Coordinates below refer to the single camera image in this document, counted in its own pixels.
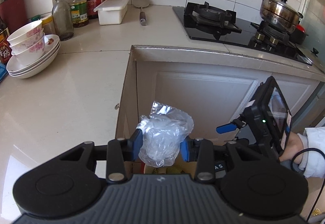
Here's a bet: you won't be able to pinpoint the clear plastic bag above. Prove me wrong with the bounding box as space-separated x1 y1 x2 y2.
137 101 194 168

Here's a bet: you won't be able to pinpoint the white right sleeve forearm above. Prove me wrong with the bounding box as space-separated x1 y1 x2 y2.
295 126 325 179

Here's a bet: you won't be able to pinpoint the person's right hand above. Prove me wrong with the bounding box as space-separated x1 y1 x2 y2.
279 132 303 164

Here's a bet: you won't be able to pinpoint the steel pot with lid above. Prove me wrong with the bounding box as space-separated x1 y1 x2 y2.
259 0 303 34

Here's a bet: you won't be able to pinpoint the black gas stove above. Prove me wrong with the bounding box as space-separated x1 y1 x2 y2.
172 2 312 66

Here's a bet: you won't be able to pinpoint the stacked white plates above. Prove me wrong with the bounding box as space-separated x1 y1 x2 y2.
7 34 61 79

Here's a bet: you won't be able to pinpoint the floral bowl lower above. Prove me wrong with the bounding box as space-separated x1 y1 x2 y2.
12 34 45 66

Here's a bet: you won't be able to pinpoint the floral bowl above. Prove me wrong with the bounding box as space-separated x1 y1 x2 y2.
7 20 42 45
12 34 45 66

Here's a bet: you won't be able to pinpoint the white plastic storage box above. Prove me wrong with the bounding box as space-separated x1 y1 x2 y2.
94 0 129 25

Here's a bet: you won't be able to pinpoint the small yellow lid jar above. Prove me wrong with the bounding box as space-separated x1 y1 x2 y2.
41 14 56 35

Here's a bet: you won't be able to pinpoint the dark glass bottle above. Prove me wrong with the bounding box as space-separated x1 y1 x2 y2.
52 0 74 41

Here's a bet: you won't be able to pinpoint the floral bowl upper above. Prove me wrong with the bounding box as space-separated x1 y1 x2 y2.
7 20 42 45

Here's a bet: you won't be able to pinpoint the metal spatula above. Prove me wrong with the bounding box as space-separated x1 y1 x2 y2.
132 0 150 26

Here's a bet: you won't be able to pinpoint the cooking oil bottle green label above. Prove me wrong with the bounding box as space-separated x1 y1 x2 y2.
70 0 89 28

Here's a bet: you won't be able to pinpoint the soy sauce bottle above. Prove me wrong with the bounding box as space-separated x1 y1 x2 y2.
0 17 12 65

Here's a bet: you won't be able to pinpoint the red knife block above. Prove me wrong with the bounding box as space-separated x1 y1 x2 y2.
0 0 28 34

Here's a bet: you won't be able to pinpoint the black cable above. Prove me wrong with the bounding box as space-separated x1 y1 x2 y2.
290 147 325 223

